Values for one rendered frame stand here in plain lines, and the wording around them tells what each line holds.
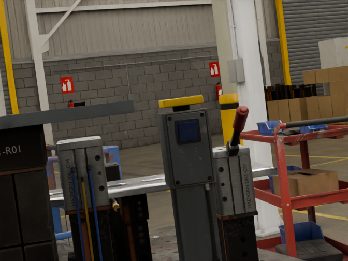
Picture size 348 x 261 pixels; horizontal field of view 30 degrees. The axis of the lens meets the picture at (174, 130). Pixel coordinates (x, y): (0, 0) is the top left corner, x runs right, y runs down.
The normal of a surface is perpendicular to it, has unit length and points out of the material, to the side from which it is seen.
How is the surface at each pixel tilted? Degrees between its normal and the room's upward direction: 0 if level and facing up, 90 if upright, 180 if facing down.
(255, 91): 90
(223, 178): 90
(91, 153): 90
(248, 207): 90
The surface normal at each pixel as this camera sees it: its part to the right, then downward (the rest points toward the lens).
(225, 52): -0.88, 0.14
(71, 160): 0.14, 0.04
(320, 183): 0.35, 0.00
